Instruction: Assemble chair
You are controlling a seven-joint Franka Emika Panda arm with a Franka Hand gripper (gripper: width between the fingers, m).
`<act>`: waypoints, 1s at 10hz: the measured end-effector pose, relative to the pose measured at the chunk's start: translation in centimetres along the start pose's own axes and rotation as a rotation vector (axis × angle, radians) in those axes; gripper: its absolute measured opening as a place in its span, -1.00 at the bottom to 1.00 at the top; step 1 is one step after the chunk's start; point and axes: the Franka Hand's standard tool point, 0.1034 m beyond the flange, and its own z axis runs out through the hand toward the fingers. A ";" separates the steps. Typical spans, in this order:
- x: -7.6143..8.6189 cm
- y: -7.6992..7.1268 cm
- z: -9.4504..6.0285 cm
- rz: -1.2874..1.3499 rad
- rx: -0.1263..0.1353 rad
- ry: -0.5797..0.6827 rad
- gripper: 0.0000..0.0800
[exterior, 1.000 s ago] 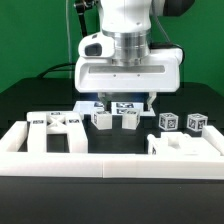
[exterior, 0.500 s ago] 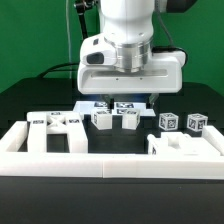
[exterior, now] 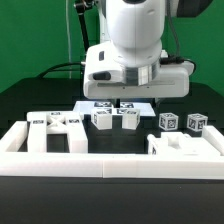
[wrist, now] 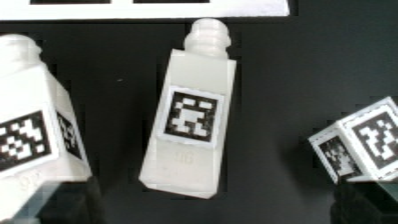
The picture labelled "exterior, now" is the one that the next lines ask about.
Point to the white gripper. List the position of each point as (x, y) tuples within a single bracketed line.
[(106, 79)]

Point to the white chair seat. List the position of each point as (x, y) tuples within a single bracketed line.
[(177, 143)]

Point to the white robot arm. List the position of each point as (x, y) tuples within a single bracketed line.
[(129, 61)]

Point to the white tagged cube left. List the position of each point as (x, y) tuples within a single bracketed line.
[(168, 121)]

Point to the white tagged cube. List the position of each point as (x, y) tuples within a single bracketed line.
[(196, 122), (168, 121)]

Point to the white tagged cube right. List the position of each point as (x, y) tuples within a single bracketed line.
[(196, 122)]

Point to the white U-shaped obstacle fence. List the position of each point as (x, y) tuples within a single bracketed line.
[(13, 162)]

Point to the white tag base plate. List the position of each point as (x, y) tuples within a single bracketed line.
[(85, 107)]

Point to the white chair back frame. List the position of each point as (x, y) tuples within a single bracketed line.
[(44, 123)]

